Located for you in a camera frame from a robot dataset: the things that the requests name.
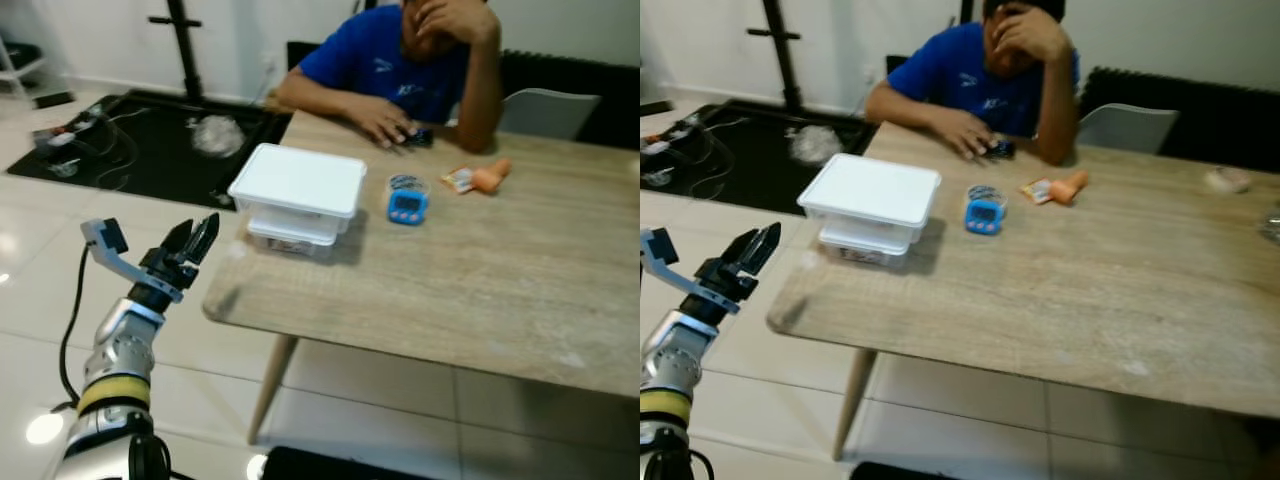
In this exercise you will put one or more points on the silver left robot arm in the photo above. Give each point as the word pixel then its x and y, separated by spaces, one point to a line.
pixel 680 350
pixel 120 350

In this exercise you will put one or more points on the black floor mat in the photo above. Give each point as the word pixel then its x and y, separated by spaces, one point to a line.
pixel 170 175
pixel 760 182

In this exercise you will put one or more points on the small white lidded box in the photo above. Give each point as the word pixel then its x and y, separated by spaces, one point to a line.
pixel 862 248
pixel 290 238

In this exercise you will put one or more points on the crumpled clear plastic bag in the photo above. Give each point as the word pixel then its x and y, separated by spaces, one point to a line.
pixel 815 145
pixel 217 136

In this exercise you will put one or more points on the large white lidded box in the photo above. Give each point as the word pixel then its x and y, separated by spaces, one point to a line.
pixel 870 190
pixel 298 180

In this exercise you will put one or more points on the black stand pole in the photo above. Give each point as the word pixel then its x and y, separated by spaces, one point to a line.
pixel 782 55
pixel 185 50

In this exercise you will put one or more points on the blue kitchen timer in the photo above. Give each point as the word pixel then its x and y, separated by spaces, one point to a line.
pixel 408 205
pixel 985 215

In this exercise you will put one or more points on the white rack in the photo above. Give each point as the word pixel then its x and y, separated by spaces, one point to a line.
pixel 20 70

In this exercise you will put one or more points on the small black device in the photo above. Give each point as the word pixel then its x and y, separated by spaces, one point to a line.
pixel 420 137
pixel 1003 150

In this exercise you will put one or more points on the grey chair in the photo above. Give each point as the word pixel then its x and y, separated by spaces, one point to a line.
pixel 1125 128
pixel 545 112

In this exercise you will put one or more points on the light wooden dining table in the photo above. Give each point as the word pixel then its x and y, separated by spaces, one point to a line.
pixel 1050 300
pixel 450 280

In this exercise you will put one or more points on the person in blue shirt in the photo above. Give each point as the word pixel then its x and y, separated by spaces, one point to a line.
pixel 960 75
pixel 380 60

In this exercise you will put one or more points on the dark carpet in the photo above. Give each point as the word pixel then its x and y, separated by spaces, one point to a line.
pixel 900 473
pixel 340 468

